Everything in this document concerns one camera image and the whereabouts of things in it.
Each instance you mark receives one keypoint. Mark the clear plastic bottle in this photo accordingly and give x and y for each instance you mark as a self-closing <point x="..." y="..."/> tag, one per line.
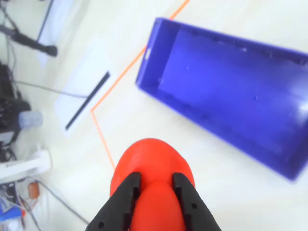
<point x="31" y="119"/>

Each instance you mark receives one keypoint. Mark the black electronic device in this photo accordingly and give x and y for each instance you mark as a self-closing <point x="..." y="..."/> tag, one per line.
<point x="9" y="108"/>

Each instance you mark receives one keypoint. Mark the white power strip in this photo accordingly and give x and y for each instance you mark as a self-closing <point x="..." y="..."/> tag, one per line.
<point x="36" y="163"/>

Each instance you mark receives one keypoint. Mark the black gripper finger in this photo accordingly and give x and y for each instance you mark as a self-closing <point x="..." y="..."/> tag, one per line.
<point x="195" y="209"/>
<point x="115" y="207"/>

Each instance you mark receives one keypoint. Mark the red rubber duck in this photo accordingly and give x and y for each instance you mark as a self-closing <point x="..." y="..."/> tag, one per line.
<point x="151" y="156"/>

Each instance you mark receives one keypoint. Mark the blue rectangular plastic box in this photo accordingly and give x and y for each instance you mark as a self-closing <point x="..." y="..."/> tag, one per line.
<point x="228" y="91"/>

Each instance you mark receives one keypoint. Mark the black tripod leg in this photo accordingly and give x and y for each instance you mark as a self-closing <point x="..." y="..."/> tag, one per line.
<point x="45" y="49"/>

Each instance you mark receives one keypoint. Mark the plain white sheet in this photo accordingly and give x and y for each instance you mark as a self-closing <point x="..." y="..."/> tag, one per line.
<point x="57" y="24"/>

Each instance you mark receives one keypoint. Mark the small blue tool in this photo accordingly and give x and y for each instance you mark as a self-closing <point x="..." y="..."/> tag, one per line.
<point x="12" y="214"/>

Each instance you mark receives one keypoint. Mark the small orange connector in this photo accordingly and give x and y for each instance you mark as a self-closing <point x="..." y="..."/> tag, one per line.
<point x="33" y="190"/>

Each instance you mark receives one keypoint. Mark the white paper with black stripe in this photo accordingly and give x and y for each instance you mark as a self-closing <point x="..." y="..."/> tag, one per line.
<point x="72" y="106"/>

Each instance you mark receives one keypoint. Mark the orange tape strip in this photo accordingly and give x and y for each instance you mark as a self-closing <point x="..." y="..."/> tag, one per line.
<point x="103" y="142"/>
<point x="120" y="77"/>

